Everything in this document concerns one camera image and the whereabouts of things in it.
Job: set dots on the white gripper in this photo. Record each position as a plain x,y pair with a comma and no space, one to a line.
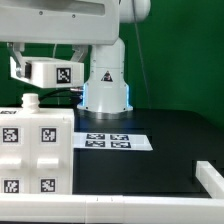
57,21

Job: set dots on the white cabinet top block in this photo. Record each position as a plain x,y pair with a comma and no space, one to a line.
51,73

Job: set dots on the white small door panel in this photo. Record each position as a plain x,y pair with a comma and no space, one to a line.
14,159

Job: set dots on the white cabinet body box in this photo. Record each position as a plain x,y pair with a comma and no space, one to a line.
32,115

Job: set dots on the white cabinet door panel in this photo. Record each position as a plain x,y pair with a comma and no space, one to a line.
51,157

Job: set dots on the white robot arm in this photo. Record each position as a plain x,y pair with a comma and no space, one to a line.
105,93

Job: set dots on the white flat marker plate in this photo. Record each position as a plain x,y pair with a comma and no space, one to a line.
111,141

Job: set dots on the white front rail bar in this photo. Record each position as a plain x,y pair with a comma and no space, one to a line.
121,209

